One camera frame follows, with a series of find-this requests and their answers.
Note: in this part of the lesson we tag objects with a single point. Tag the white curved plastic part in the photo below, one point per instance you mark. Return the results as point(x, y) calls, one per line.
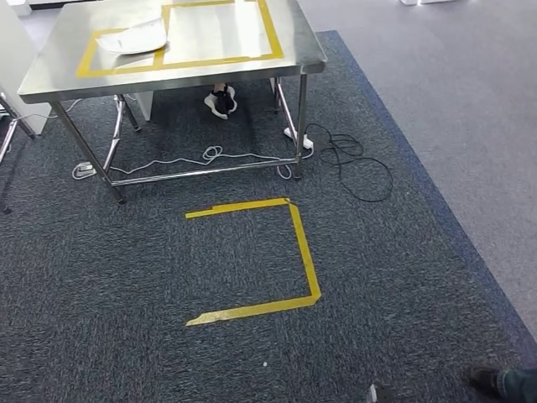
point(134, 38)

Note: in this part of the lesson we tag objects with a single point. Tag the yellow tape on workbench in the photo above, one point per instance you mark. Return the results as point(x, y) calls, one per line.
point(274, 44)

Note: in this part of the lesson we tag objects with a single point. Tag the steel workbench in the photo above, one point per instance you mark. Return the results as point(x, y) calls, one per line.
point(188, 72)

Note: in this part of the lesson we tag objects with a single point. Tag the yellow floor tape square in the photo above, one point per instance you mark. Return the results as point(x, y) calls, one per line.
point(304, 256)

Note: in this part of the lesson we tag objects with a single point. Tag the white power strip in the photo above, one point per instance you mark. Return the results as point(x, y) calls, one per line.
point(299, 138)

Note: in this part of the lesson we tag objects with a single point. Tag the seated person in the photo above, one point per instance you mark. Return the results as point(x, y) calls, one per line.
point(221, 103)

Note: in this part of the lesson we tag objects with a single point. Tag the black robot right foot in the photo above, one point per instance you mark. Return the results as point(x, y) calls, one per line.
point(377, 394)

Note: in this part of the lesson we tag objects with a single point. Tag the white power adapter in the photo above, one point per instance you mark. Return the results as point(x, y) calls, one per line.
point(85, 168)

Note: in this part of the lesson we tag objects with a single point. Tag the standing person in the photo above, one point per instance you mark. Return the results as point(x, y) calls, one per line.
point(503, 384)

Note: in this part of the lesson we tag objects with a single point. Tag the steel table frame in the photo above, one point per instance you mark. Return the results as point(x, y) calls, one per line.
point(10, 133)

